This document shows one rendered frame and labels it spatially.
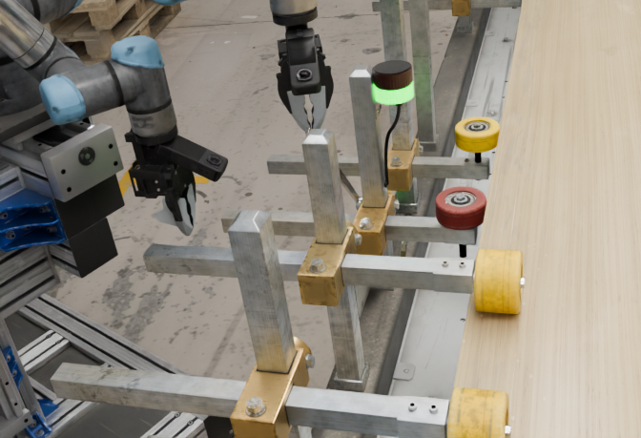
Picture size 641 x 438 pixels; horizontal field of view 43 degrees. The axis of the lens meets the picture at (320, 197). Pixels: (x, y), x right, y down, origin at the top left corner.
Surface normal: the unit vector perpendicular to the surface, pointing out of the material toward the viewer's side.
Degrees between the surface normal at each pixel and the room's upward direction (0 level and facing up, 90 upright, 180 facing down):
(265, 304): 90
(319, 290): 90
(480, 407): 15
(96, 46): 90
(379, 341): 0
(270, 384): 0
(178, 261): 90
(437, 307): 0
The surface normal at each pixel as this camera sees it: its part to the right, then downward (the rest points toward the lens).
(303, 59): -0.07, -0.50
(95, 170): 0.76, 0.25
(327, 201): -0.26, 0.52
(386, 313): -0.12, -0.85
